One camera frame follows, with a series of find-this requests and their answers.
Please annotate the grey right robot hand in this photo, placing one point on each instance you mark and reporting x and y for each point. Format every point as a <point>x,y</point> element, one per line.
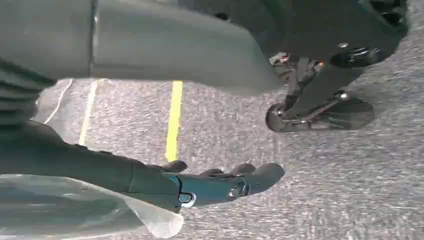
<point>149,43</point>

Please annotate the clear plastic sheet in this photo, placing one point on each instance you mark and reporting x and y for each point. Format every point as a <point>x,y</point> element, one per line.
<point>49,208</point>

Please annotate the yellow floor tape strip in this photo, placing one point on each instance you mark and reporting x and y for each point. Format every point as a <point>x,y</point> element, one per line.
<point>174,119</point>

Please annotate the ribbed grey right arm sleeve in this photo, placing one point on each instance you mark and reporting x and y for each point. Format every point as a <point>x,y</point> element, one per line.
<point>16,96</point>

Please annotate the thin white floor line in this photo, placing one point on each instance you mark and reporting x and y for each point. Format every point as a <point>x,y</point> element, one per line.
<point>59,101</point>

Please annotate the wide white floor line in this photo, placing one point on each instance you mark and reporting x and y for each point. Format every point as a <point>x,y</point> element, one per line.
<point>87,112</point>

